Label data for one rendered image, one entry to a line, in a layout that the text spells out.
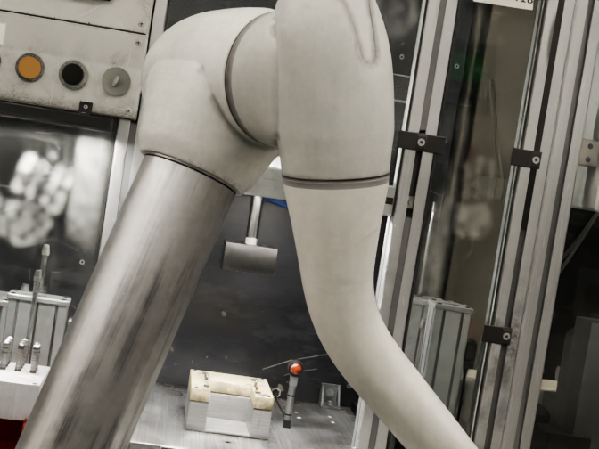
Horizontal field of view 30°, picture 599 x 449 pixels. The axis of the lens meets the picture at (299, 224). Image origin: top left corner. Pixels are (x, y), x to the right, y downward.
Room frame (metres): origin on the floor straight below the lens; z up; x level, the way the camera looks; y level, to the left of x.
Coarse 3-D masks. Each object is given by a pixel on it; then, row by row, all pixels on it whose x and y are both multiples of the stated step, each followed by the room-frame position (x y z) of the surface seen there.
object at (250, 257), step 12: (252, 204) 1.82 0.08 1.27; (252, 216) 1.82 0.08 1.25; (252, 228) 1.82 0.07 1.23; (228, 240) 1.84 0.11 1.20; (252, 240) 1.82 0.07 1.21; (228, 252) 1.79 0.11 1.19; (240, 252) 1.79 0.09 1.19; (252, 252) 1.80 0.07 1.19; (264, 252) 1.80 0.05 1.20; (276, 252) 1.80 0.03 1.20; (228, 264) 1.79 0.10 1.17; (240, 264) 1.80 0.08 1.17; (252, 264) 1.80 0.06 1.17; (264, 264) 1.80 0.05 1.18
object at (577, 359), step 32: (576, 224) 1.69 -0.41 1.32; (576, 256) 1.70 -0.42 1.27; (576, 288) 1.70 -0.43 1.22; (576, 320) 1.70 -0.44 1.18; (576, 352) 1.70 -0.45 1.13; (544, 384) 1.69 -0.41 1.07; (576, 384) 1.70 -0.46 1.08; (544, 416) 1.69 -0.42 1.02; (576, 416) 1.70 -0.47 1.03; (544, 448) 1.70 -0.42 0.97; (576, 448) 1.70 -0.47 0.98
